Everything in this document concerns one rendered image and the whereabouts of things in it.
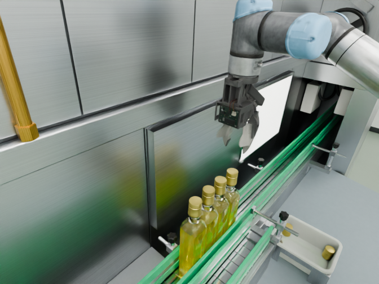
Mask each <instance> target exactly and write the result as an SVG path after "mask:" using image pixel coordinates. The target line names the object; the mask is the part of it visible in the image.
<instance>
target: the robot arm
mask: <svg viewBox="0 0 379 284"><path fill-rule="evenodd" d="M272 5H273V2H272V0H238V1H237V3H236V8H235V15H234V19H233V21H232V23H233V28H232V38H231V48H230V54H229V60H228V69H227V71H228V77H227V78H225V79H224V89H223V98H222V99H219V100H217V101H216V106H215V117H214V120H215V121H216V120H218V122H220V123H223V126H222V128H221V129H220V130H219V131H218V132H217V135H216V137H223V142H224V145H225V146H227V145H228V143H229V142H230V140H231V134H232V128H233V127H234V128H236V129H240V128H243V134H242V136H241V138H240V140H239V147H242V148H243V154H245V153H246V152H247V151H248V149H249V148H250V146H251V144H252V142H253V140H254V137H255V136H256V133H257V131H258V128H259V111H257V106H258V105H259V106H262V105H263V103H264V101H265V98H264V97H263V96H262V95H261V94H260V93H259V91H258V90H257V89H256V88H255V87H254V86H253V85H252V84H255V83H257V82H258V78H259V74H260V72H261V67H263V63H262V60H263V56H264V52H265V51H266V52H272V53H275V54H281V55H286V56H291V57H293V58H296V59H309V60H313V59H316V58H318V57H319V56H320V55H321V56H322V57H324V58H325V59H327V60H328V61H329V62H330V63H332V64H333V65H334V66H336V67H337V68H338V69H340V70H341V71H343V72H344V73H345V74H347V75H348V76H349V77H350V78H352V79H353V80H354V81H355V82H357V83H358V84H360V85H361V86H362V87H364V88H365V89H366V90H368V91H369V92H370V93H371V94H373V95H374V96H375V97H377V98H378V99H379V43H378V42H376V41H375V40H374V39H372V38H371V37H369V36H367V35H366V34H364V33H363V32H361V31H360V30H358V29H357V28H355V27H354V26H352V25H351V24H350V23H349V20H348V18H347V17H346V16H345V15H343V14H341V13H338V12H334V11H327V12H307V13H295V12H277V11H273V8H272ZM219 105H220V107H219V114H218V115H217V107H218V106H219ZM247 122H248V123H247Z"/></svg>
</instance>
